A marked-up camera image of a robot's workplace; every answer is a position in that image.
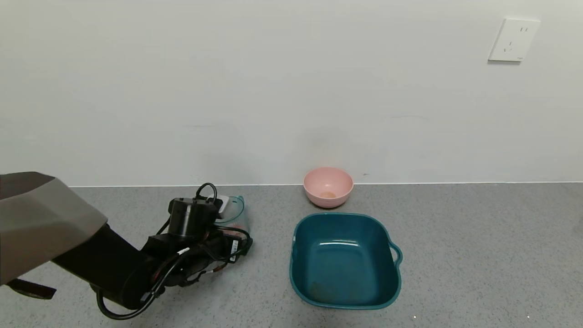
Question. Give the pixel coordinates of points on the white wall power socket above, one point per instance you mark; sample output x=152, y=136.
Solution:
x=513, y=40

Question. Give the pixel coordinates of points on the pink plastic bowl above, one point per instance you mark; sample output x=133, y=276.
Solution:
x=328, y=187

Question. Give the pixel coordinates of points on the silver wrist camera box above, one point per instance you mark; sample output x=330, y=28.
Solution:
x=222, y=206

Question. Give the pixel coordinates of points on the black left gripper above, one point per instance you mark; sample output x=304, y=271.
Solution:
x=235, y=250

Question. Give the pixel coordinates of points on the clear ribbed plastic cup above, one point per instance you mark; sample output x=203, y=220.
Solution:
x=236, y=210

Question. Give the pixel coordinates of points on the teal square plastic basin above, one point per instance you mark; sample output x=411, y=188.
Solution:
x=344, y=269

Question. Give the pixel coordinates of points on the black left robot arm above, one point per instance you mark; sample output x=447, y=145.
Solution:
x=109, y=266

